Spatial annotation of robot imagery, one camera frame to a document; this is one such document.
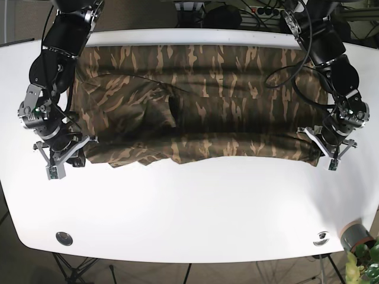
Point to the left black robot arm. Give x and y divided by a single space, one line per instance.
310 24

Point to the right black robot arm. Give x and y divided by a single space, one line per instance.
52 74

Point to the metal table grommet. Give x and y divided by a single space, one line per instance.
64 238
321 239

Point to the camouflage T-shirt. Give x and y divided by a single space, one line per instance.
190 103

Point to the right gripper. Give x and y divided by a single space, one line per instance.
59 142

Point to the grey plant pot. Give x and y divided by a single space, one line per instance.
354 234

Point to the right metal table grommet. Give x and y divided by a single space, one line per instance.
321 239

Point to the left metal table grommet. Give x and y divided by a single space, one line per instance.
64 238

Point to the green plant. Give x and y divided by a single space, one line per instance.
362 264

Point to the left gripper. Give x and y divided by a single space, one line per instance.
341 119

